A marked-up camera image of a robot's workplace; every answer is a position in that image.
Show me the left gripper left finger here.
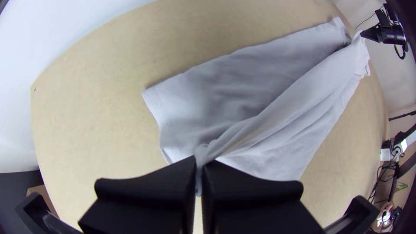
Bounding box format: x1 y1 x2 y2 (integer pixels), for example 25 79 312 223
78 155 198 234

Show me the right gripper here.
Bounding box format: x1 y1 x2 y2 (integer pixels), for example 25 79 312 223
360 8 408 45

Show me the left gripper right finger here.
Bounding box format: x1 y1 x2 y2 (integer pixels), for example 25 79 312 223
201 159 326 234

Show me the grey t-shirt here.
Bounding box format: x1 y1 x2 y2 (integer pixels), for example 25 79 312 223
142 16 371 197

